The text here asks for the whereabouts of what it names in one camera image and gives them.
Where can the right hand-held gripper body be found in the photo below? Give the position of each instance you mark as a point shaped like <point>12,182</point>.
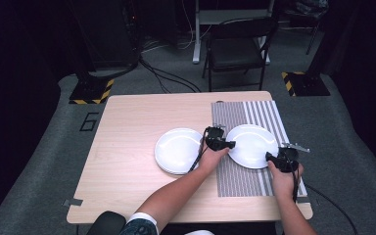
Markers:
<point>289,158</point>

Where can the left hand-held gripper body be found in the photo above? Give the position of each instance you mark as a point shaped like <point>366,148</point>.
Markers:
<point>216,138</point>

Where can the white plate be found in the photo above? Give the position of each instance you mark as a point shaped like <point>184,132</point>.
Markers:
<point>178,150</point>
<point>253,147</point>
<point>173,173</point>

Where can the person's left hand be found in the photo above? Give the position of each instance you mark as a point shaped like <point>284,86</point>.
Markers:
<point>212,161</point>

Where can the person's right hand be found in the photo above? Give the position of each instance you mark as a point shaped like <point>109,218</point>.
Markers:
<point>284,182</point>

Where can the grey white striped mat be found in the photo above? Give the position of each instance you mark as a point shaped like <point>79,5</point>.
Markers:
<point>238,182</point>

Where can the grey tape piece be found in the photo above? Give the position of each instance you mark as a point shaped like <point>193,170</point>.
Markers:
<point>72,202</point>
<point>310,200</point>

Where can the black stand base striped tape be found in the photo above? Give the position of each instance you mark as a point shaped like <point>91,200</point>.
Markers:
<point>306,84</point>
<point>89,93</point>

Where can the black folding chair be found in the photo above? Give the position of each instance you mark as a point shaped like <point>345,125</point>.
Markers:
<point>238,49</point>

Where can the person's white clothing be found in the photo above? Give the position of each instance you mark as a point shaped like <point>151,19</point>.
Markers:
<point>199,232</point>

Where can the person's patterned sleeve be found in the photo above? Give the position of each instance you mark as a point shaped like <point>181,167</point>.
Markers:
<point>140,225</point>

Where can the black rounded armrest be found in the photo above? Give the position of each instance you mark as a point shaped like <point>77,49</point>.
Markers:
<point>106,223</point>

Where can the dark cluttered stand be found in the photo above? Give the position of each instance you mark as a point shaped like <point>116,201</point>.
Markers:
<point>308,16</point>

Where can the black cabinet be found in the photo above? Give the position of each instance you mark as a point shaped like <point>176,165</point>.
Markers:
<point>114,32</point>

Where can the white desk frame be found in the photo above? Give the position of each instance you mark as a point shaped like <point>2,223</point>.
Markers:
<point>205,16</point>

